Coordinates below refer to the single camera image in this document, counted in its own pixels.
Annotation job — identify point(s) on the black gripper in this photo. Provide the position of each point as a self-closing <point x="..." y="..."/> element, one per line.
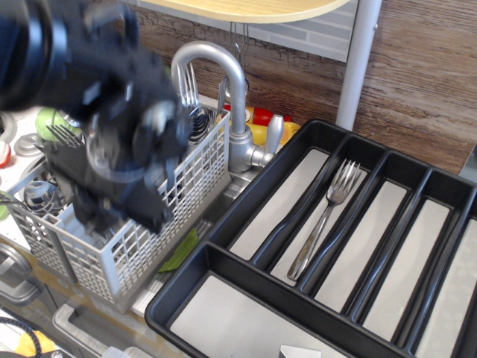
<point x="112" y="176"/>

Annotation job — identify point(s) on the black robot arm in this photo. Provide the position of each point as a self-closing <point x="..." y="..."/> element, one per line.
<point x="85" y="59"/>

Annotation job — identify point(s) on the silver forks lying across basket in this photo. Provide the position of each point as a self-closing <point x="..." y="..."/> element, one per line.
<point x="65" y="136"/>

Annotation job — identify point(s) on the tall silver fork in basket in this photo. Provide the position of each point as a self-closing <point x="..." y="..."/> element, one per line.
<point x="188" y="88"/>

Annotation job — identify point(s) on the grey plastic cutlery basket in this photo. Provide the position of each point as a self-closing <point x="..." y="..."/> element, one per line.
<point x="113" y="265"/>

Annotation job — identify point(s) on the silver fork in tray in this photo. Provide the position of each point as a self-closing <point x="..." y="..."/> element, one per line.
<point x="341" y="186"/>

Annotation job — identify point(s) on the black cutlery tray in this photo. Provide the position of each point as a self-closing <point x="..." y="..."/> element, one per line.
<point x="393" y="273"/>

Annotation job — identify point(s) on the green toy fruit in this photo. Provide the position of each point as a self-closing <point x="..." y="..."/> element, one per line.
<point x="48" y="116"/>

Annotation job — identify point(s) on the silver spoon front left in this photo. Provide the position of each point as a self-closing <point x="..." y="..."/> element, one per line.
<point x="42" y="198"/>

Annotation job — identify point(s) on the silver round knob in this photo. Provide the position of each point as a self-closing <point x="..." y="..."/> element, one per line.
<point x="28" y="145"/>

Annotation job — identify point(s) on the silver spoon bowl by faucet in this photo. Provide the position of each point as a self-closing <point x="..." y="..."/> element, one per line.
<point x="200" y="119"/>

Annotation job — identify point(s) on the silver knife behind faucet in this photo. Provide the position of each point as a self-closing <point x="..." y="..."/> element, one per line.
<point x="221" y="96"/>

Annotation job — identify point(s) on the green leaf toy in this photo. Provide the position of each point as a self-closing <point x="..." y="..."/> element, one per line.
<point x="182" y="251"/>

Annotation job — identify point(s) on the silver toy faucet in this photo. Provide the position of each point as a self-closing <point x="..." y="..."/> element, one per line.
<point x="243" y="152"/>

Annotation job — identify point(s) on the red yellow toy bottle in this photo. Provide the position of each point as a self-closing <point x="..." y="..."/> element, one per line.
<point x="256" y="115"/>

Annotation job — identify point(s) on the hanging wire utensil handle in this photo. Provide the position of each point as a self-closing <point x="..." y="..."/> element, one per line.
<point x="239" y="41"/>

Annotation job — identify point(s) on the grey oven door handle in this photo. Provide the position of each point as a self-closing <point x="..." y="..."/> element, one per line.
<point x="62" y="322"/>

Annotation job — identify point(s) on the white shelf post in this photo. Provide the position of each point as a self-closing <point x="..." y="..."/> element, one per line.
<point x="365" y="26"/>

